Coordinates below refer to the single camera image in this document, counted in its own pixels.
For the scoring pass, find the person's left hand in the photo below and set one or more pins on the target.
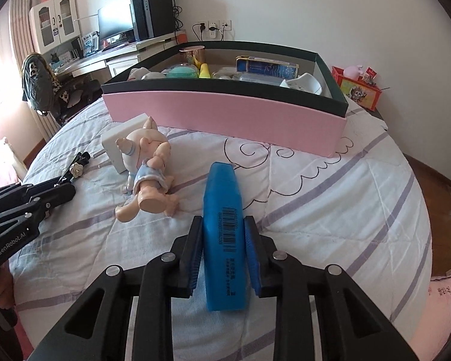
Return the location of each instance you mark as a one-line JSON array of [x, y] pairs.
[[4, 289]]

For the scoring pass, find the white charger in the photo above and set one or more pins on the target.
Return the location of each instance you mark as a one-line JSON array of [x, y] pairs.
[[112, 143]]

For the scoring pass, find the black hair clip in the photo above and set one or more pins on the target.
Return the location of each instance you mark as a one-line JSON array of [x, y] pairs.
[[76, 169]]

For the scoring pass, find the clear dental flosser box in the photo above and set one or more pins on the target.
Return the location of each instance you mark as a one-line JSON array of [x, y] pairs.
[[229, 73]]

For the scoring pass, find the white wall outlet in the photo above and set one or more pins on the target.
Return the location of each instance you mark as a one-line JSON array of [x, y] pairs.
[[213, 28], [200, 28], [225, 25]]

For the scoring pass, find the white glass-door cabinet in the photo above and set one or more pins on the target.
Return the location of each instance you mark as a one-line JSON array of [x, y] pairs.
[[54, 22]]

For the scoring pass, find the white ceramic dish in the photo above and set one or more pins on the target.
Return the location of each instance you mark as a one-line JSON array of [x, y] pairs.
[[304, 82]]

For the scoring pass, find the pink printed cloth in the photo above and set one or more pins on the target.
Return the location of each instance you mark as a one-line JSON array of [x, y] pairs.
[[443, 301]]

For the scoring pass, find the orange bottle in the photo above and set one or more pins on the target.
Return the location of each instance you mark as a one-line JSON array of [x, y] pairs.
[[180, 37]]

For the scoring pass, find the dark jacket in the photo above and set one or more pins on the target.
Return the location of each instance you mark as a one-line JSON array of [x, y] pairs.
[[37, 82]]

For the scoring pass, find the white desk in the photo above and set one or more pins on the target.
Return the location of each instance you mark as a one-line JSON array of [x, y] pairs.
[[97, 57]]

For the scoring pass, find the pink storage box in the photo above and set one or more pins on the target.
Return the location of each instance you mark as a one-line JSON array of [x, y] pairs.
[[229, 120]]

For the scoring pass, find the gold blue small carton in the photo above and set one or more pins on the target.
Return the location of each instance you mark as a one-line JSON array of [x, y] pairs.
[[267, 67]]

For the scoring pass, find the black computer tower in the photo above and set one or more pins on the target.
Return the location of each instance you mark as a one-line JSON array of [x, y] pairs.
[[154, 15]]

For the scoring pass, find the blue white carton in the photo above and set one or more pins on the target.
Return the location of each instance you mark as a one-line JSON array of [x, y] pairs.
[[89, 41]]

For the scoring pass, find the pink plush toy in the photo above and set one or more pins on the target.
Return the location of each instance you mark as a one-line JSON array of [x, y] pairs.
[[353, 71]]

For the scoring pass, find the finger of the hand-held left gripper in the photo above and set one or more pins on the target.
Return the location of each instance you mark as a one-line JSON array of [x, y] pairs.
[[41, 205], [18, 192]]

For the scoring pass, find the black computer monitor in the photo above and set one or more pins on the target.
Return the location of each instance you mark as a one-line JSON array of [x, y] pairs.
[[116, 20]]

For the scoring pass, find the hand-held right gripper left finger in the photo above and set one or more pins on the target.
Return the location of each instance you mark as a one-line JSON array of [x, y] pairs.
[[193, 259]]

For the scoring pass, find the yellow highlighter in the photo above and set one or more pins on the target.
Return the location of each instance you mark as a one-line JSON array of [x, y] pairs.
[[205, 71]]

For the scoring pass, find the rose gold cup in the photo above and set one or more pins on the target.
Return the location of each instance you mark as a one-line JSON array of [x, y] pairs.
[[195, 54]]

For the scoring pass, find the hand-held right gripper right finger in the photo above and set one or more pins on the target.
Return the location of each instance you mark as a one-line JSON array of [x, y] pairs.
[[252, 259]]

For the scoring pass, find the pig doll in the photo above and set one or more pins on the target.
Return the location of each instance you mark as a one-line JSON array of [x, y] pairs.
[[150, 188]]

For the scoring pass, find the teal silicone brush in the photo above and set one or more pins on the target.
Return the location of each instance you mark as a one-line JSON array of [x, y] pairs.
[[182, 72]]

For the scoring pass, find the black office chair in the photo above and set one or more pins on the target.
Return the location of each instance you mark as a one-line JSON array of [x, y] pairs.
[[79, 96]]

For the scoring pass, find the red printed box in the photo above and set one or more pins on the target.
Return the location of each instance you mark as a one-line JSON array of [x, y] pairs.
[[360, 94]]

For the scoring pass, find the blue highlighter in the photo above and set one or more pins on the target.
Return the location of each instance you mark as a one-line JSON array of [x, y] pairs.
[[221, 214]]

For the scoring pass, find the red white packet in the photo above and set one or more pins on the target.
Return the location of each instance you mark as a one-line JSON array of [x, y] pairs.
[[370, 74]]

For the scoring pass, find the white striped bedsheet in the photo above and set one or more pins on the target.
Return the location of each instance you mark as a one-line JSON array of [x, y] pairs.
[[323, 203]]

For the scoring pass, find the white plush toy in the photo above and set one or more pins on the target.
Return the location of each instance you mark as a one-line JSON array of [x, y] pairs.
[[138, 74]]

